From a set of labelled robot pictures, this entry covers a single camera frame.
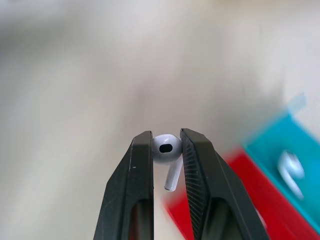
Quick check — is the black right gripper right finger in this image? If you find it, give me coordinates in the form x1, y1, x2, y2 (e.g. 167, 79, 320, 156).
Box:
180, 127, 270, 240

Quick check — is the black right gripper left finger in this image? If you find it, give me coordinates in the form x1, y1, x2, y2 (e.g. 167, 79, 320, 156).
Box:
93, 130, 155, 240

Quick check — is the white wireless earbud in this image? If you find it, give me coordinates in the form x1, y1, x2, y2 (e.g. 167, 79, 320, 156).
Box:
152, 133, 184, 193
276, 149, 306, 201

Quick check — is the red square mat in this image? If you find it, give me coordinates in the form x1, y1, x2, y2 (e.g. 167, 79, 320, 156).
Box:
161, 147, 320, 240

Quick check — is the teal square mat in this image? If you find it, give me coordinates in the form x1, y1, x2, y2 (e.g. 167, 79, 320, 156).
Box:
241, 91, 320, 227

